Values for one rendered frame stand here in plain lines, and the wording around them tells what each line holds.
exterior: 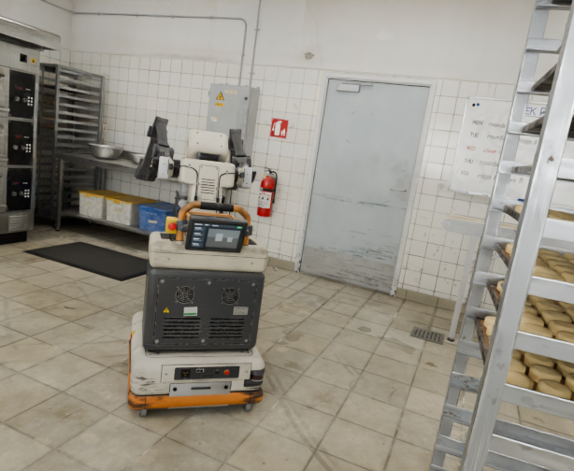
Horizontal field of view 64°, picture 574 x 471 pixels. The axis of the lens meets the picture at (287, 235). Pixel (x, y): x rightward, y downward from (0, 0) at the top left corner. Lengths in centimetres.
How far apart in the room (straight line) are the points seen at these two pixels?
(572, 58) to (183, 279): 173
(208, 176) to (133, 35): 392
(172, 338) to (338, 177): 296
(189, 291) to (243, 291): 25
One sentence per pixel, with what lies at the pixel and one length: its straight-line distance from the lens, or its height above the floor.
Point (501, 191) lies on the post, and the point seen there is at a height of 126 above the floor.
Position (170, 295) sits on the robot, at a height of 57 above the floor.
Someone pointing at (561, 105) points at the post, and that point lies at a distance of 75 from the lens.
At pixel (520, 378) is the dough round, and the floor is 97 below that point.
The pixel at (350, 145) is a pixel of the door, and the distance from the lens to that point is 470.
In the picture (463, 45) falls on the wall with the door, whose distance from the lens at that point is 465.
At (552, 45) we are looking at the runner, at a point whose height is 159.
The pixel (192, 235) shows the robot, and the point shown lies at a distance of 203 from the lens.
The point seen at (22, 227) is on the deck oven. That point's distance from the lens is 521.
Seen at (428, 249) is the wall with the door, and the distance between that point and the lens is 457.
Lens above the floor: 129
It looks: 11 degrees down
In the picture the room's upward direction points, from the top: 8 degrees clockwise
